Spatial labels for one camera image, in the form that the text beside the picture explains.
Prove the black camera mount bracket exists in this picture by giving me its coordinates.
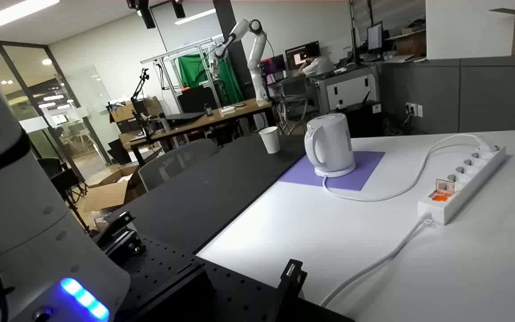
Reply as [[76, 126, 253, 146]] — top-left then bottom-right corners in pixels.
[[274, 258, 310, 322]]

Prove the green cloth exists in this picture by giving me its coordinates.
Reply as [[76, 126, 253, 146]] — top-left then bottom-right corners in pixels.
[[177, 54, 245, 108]]

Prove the monitor with pink screen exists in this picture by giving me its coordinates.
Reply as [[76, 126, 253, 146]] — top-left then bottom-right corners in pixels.
[[260, 54, 288, 86]]

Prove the white wall outlet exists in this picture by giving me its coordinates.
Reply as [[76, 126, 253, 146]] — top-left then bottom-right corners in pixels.
[[405, 103, 426, 120]]

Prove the white kettle cable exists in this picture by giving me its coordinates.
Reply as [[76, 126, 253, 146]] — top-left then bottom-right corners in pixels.
[[321, 133, 505, 205]]

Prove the white power strip cable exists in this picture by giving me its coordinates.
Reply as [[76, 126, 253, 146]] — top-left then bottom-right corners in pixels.
[[319, 213, 437, 310]]

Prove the grey cabinet with white front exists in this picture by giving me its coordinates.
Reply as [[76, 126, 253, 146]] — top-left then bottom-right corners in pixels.
[[315, 67, 385, 117]]

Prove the white electric kettle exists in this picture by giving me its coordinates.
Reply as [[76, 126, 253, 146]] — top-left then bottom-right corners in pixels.
[[303, 112, 358, 180]]

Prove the white power strip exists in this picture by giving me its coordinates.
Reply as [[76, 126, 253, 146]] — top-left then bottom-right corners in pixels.
[[417, 144, 508, 228]]

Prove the black table clamp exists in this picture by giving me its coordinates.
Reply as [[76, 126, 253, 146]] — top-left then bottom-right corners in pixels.
[[93, 210, 147, 265]]

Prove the grey office chair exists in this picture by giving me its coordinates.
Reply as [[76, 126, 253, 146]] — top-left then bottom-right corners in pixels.
[[136, 138, 220, 194]]

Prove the open cardboard box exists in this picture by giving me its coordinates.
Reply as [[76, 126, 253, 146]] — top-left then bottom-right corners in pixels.
[[76, 172, 147, 231]]

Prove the purple mat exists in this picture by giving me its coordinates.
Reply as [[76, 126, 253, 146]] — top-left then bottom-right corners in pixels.
[[278, 149, 387, 194]]

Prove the white paper cup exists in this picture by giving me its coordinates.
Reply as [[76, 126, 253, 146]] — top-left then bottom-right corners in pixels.
[[258, 126, 283, 158]]

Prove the dark monitor with bright window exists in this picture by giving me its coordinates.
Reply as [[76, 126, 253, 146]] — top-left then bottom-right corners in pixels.
[[283, 40, 322, 76]]

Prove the black monitor on shelf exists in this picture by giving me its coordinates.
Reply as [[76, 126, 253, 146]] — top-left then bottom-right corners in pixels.
[[365, 22, 387, 56]]

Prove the wooden desk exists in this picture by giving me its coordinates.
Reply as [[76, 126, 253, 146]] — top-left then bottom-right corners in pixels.
[[127, 99, 276, 165]]

